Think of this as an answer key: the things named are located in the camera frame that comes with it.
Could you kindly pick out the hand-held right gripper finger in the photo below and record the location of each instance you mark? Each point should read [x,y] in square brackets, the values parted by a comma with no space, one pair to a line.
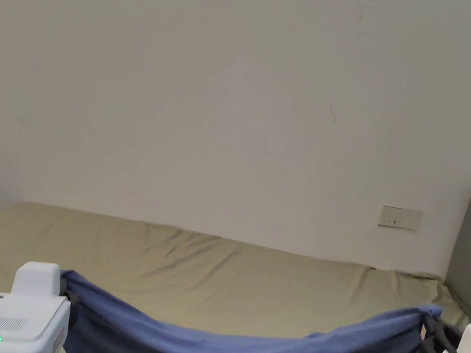
[433,340]
[443,332]

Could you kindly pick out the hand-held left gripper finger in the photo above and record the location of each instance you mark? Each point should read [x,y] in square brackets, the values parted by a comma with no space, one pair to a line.
[68,288]

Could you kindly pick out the beige wall socket plate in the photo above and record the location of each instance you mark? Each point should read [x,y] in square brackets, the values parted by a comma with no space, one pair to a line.
[400,218]

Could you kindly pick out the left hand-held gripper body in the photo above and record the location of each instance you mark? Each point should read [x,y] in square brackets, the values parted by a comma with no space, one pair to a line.
[23,313]

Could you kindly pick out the bed with pale green sheet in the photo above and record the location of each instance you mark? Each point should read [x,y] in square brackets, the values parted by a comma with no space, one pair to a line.
[185,267]

